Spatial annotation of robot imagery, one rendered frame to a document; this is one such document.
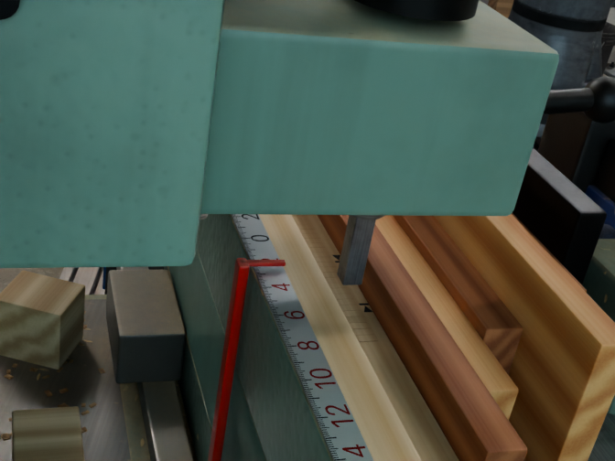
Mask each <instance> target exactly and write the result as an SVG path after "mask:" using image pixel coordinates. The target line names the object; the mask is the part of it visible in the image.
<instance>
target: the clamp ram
mask: <svg viewBox="0 0 615 461"><path fill-rule="evenodd" d="M512 213H513V214H514V215H515V216H516V217H517V218H518V219H519V220H520V221H521V222H522V223H523V224H524V225H525V227H526V228H527V229H528V230H529V231H530V232H531V233H532V234H533V235H534V236H535V237H536V238H537V239H538V240H539V241H540V242H541V243H542V244H543V245H544V246H545V247H546V249H547V250H548V251H550V252H551V253H552V254H553V255H554V256H555V257H556V258H557V260H558V261H560V262H561V263H562V264H563V265H564V266H565V267H566V269H567V270H568V271H569V272H570V273H571V274H572V275H573V276H574V277H575V278H576V279H577V280H578V281H579V282H580V283H581V284H583V281H584V279H585V276H586V273H587V270H588V267H589V264H590V261H591V258H592V256H593V253H594V251H595V248H596V245H597V243H598V240H599V239H615V230H614V228H613V227H611V226H610V225H609V224H604V222H605V220H606V218H607V213H606V211H605V210H604V209H602V208H601V207H600V206H599V205H598V204H597V203H595V202H594V201H593V200H592V199H591V198H590V197H588V196H587V195H586V194H585V193H584V192H583V191H582V190H581V189H579V188H578V187H577V186H576V185H575V184H574V183H572V182H571V181H570V180H569V179H568V178H567V177H565V176H564V175H563V174H562V173H561V172H560V171H559V170H558V169H556V168H555V167H554V166H553V165H552V164H551V163H549V162H548V161H547V160H546V159H545V158H544V157H543V156H541V155H540V154H539V153H538V152H537V151H536V150H535V149H533V150H532V153H531V156H530V159H529V162H528V165H527V168H526V171H525V174H524V178H523V183H522V186H521V189H520V192H519V196H518V199H517V201H516V204H515V208H514V211H513V212H512Z"/></svg>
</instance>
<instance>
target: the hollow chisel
mask: <svg viewBox="0 0 615 461"><path fill-rule="evenodd" d="M375 221H376V220H362V219H359V218H356V217H353V216H352V215H349V219H348V224H347V228H346V232H345V237H344V242H343V246H342V251H341V256H340V264H339V269H338V272H337V275H338V277H339V279H340V281H341V282H342V284H343V285H354V284H362V279H363V276H364V271H365V267H366V263H367V259H368V254H369V250H370V246H371V241H372V234H373V230H374V225H375Z"/></svg>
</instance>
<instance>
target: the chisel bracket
mask: <svg viewBox="0 0 615 461"><path fill-rule="evenodd" d="M558 62H559V55H558V53H557V51H556V50H554V49H553V48H551V47H549V46H548V45H546V44H545V43H544V42H543V41H541V40H540V39H538V38H536V37H535V36H533V35H532V34H530V33H528V32H527V31H525V30H524V29H522V28H521V27H519V26H517V25H516V24H514V23H513V22H512V21H511V20H509V19H508V18H506V17H505V16H503V15H501V14H500V13H498V12H497V11H495V10H494V9H492V8H491V7H489V6H488V5H486V4H484V3H483V2H481V1H480V0H479V3H478V7H477V11H476V15H475V16H474V17H473V18H470V19H467V20H461V21H435V20H426V19H419V18H413V17H408V16H399V15H396V14H392V13H388V12H384V11H381V10H378V9H375V8H372V7H369V6H367V5H363V4H361V3H359V2H356V1H354V0H225V3H224V11H223V20H222V27H221V43H220V51H219V58H218V67H217V75H216V82H215V91H214V99H213V107H212V115H211V123H210V139H209V146H208V154H207V163H206V170H205V178H204V187H203V195H202V202H201V211H200V214H279V215H352V216H353V217H356V218H359V219H362V220H378V219H380V218H382V217H384V216H385V215H398V216H508V215H511V214H512V213H513V211H514V208H515V204H516V201H517V199H518V196H519V192H520V189H521V186H522V183H523V178H524V174H525V171H526V168H527V165H528V162H529V159H530V156H531V153H532V150H533V147H534V141H535V138H536V135H537V132H538V129H539V125H540V122H541V120H542V116H543V113H544V110H545V105H546V102H547V99H548V95H549V92H550V90H551V86H552V83H553V80H554V76H555V74H556V69H557V65H558Z"/></svg>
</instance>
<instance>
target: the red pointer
mask: <svg viewBox="0 0 615 461"><path fill-rule="evenodd" d="M285 265H286V262H285V260H246V259H245V258H237V259H236V262H235V267H234V275H233V281H232V293H231V300H230V306H229V314H228V320H227V327H226V333H225V339H224V346H223V353H222V360H221V372H220V378H219V385H218V392H217V399H216V405H215V412H214V418H213V425H212V432H211V439H210V451H209V457H208V461H221V454H222V449H223V442H224V436H225V429H226V424H227V417H228V411H229V405H230V399H231V392H232V381H233V374H234V368H235V362H236V356H237V349H238V343H239V337H240V331H241V324H242V319H243V307H244V300H245V295H246V288H247V282H248V275H249V270H250V266H285Z"/></svg>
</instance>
